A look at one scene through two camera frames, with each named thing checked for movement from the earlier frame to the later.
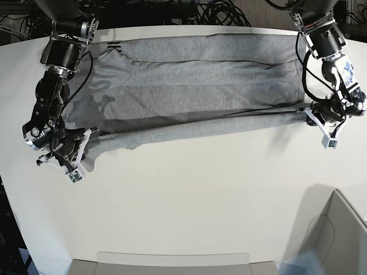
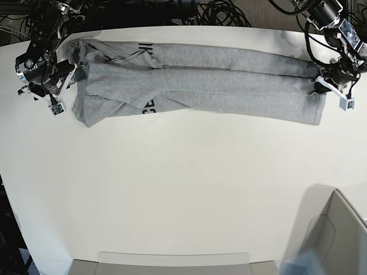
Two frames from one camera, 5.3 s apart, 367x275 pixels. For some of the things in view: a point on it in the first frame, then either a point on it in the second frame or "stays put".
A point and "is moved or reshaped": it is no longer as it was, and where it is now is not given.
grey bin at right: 328,222 stays put
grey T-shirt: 150,84 is moved or reshaped
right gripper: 327,115 -> 334,77
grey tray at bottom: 110,263 stays put
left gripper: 68,145 -> 64,70
